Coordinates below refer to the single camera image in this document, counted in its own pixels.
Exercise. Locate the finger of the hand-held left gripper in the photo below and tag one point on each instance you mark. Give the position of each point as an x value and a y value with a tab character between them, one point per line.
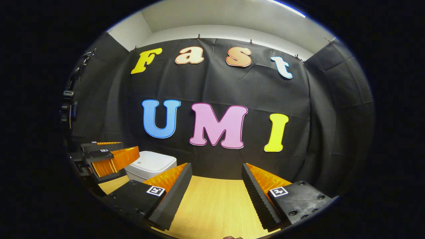
103	147
99	156

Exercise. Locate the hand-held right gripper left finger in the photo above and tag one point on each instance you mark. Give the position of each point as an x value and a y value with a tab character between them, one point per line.
174	199

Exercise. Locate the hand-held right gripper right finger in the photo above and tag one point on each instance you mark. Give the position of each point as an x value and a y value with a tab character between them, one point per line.
259	199

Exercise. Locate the white desktop garbage bin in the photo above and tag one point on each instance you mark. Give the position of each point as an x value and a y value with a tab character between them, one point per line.
151	164

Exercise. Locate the wooden desktop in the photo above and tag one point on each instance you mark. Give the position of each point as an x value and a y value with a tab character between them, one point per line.
215	205

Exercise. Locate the black backdrop cloth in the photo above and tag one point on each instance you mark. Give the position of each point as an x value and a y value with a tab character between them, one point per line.
215	86

